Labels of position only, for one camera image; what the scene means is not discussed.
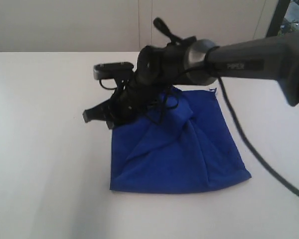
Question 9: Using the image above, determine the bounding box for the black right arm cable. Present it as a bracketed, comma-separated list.
[99, 17, 299, 201]

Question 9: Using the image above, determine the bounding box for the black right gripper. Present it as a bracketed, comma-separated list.
[82, 49, 185, 130]

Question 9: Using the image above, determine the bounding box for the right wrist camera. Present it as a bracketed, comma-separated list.
[93, 62, 134, 80]

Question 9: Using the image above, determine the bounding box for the blue towel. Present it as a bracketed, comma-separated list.
[110, 89, 251, 194]

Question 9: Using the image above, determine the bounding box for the black window frame post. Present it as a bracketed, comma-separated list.
[266, 0, 290, 37]

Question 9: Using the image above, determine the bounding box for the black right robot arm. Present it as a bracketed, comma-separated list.
[83, 32, 299, 128]

